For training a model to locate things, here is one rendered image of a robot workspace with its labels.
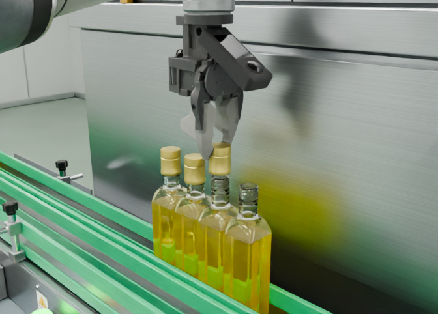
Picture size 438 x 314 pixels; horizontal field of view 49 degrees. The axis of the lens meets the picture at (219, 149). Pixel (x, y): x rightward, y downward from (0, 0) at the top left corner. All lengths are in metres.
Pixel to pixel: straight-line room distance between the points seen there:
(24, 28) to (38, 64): 6.77
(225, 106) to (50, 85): 6.49
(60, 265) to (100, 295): 0.13
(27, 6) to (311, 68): 0.53
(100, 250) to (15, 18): 0.74
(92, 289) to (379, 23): 0.63
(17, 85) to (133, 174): 5.82
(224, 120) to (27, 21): 0.49
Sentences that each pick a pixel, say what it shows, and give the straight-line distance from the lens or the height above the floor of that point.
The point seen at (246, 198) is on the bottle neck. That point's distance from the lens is 0.71.
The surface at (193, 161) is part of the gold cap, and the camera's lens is 0.77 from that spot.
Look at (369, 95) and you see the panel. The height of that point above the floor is 1.28.
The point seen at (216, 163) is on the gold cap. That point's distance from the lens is 0.73.
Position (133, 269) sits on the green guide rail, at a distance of 0.91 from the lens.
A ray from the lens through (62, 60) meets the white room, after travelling 7.22.
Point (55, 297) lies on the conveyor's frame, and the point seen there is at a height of 0.87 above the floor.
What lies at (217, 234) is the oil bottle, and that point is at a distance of 0.75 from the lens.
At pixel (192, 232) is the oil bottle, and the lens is 0.80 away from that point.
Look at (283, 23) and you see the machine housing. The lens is 0.79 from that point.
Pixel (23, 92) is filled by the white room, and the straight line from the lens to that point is 7.01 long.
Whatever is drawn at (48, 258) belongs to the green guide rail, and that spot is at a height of 0.92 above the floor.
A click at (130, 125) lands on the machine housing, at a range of 1.17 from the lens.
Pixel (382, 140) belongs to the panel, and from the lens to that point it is 0.72.
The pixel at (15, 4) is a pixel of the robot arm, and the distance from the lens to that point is 0.28.
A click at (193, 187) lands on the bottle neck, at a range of 0.79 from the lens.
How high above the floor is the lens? 1.41
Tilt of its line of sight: 18 degrees down
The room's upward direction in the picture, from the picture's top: straight up
